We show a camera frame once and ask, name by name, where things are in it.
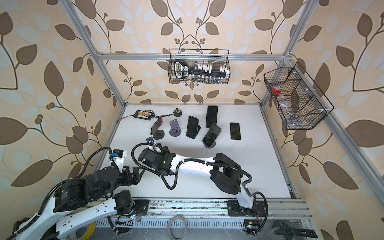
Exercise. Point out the black phone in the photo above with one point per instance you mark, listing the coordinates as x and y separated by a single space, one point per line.
235 131
212 111
192 124
211 136

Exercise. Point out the purple round phone stand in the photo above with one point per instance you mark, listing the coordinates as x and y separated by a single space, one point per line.
175 130

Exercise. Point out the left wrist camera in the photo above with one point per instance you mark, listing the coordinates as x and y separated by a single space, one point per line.
118 158

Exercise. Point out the black tool in basket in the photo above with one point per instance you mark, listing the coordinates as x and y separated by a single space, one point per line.
182 70

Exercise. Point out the black wire basket right wall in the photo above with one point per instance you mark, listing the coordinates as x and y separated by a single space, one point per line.
302 104

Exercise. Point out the black round stand far left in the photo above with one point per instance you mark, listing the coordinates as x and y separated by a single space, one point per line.
158 135

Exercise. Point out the black wire basket wall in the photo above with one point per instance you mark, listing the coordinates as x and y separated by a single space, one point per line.
216 57
302 104

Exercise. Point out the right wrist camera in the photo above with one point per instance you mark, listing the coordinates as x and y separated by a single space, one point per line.
151 141

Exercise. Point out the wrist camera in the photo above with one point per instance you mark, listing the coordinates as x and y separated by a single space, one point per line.
151 141
118 158

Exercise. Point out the black wire basket rear wall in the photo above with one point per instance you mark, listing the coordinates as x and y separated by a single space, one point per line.
216 57

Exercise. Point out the yellow tape roll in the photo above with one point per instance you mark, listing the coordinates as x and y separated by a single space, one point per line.
79 235

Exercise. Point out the black folding phone stand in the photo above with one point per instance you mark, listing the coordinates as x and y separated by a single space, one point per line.
192 135

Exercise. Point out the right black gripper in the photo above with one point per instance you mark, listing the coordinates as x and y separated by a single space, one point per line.
165 153

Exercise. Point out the black power adapter board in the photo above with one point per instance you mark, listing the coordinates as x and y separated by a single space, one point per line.
144 115

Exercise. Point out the black yellow round connector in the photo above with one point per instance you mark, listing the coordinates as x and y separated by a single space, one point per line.
177 112

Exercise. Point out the black adjustable wrench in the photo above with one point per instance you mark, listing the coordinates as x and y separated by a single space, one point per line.
289 232

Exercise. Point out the black phone on folding stand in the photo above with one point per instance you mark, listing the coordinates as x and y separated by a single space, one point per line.
192 124

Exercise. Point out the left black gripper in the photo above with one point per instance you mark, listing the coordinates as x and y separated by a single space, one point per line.
127 174

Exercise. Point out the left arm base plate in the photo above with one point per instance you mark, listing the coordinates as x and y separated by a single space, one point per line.
137 207

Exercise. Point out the black rear phone stand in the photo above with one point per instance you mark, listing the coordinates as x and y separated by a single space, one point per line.
210 121

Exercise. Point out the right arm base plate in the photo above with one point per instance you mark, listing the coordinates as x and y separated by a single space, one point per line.
257 210

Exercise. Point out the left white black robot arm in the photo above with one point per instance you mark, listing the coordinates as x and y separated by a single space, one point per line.
80 201

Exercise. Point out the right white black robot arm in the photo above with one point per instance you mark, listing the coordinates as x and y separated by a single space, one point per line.
227 175

